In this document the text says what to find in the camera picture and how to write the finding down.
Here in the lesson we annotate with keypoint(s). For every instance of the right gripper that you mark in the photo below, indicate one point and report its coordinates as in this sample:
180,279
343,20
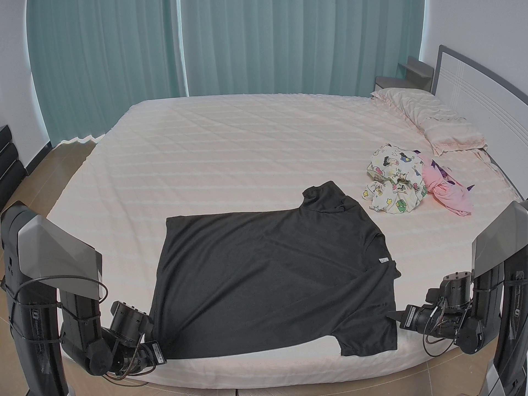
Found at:
425,320

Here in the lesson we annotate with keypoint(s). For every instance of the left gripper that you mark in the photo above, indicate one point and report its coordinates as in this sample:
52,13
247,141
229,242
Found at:
152,354

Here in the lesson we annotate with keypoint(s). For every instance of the black T-shirt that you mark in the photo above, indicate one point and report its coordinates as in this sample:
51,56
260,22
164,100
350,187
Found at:
268,279

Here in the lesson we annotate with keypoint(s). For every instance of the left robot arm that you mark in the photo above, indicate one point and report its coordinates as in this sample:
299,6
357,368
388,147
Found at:
53,254

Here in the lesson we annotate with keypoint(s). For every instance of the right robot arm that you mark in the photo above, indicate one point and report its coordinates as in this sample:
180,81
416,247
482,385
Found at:
491,258

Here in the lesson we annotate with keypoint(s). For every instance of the bed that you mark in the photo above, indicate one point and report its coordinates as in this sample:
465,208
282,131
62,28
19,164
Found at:
247,147

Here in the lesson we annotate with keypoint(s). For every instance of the pink garment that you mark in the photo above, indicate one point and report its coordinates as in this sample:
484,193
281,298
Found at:
451,198

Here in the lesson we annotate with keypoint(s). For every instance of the white printed pyjama garment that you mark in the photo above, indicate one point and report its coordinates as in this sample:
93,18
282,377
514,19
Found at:
392,180

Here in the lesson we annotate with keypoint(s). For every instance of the pale pink pillow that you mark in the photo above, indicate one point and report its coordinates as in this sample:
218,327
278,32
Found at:
437,118

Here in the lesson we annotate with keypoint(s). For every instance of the grey bedside table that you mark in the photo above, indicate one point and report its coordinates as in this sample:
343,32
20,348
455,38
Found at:
390,83

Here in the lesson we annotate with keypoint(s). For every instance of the blue-green curtain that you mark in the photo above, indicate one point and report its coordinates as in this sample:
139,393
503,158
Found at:
297,35
107,56

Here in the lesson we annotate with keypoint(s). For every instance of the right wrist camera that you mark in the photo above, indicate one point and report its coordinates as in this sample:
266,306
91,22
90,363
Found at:
435,297

